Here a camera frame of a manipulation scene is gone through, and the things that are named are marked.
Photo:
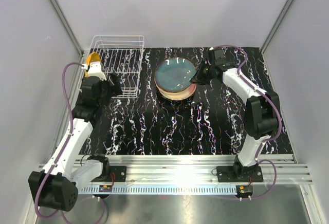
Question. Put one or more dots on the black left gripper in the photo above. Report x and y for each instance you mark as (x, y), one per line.
(115, 90)

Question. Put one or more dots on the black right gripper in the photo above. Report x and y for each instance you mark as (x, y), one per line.
(198, 78)

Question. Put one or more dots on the teal glazed plate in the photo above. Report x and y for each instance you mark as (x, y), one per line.
(174, 74)

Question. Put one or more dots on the orange polka dot plate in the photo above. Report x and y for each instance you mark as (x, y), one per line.
(93, 57)

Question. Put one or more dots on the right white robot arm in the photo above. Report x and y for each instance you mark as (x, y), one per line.
(262, 120)

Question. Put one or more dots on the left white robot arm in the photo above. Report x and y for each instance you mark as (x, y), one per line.
(57, 184)

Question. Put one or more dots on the cream pink plate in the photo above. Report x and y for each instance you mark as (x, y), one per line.
(178, 96)

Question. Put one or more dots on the left small circuit board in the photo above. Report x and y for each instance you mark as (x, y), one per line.
(105, 188)

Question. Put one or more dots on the small circuit board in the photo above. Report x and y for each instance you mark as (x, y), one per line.
(105, 188)
(244, 191)

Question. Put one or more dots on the right small circuit board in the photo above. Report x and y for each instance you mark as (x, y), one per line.
(244, 191)

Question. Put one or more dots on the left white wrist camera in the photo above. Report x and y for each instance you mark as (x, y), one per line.
(95, 70)

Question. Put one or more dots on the white wire dish rack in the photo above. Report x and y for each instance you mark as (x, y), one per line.
(121, 55)

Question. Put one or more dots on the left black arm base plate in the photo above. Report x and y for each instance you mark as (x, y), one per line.
(116, 173)

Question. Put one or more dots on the aluminium frame post left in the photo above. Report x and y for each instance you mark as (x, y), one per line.
(66, 26)

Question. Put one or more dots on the aluminium frame post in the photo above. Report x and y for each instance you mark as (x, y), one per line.
(279, 20)
(66, 26)

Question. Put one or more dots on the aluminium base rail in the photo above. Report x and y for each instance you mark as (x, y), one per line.
(197, 169)

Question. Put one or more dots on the white slotted cable duct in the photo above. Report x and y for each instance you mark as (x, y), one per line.
(149, 189)

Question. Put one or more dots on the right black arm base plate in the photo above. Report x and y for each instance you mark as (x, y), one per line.
(235, 174)

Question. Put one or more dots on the aluminium frame post right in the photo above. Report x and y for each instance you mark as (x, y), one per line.
(279, 20)

